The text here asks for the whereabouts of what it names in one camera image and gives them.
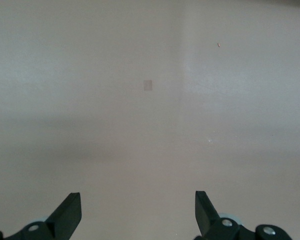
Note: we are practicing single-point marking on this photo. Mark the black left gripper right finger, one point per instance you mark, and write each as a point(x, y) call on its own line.
point(207, 220)

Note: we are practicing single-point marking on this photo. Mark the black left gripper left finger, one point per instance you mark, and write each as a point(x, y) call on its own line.
point(65, 217)

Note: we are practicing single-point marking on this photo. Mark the brown tape patch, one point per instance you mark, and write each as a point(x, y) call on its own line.
point(148, 85)

